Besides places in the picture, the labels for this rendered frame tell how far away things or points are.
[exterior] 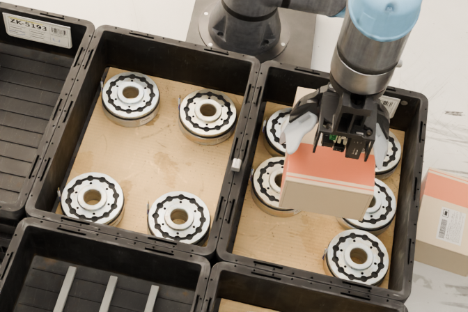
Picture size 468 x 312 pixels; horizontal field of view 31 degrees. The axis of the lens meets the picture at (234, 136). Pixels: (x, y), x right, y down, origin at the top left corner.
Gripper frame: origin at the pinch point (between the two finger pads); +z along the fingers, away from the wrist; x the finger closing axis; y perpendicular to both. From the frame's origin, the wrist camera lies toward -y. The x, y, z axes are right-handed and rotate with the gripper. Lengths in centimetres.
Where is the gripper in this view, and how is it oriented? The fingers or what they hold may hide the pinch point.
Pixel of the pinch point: (331, 147)
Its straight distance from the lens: 119.6
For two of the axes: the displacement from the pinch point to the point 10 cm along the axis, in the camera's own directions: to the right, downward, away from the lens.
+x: 9.9, 1.7, -0.1
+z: -0.9, 5.5, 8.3
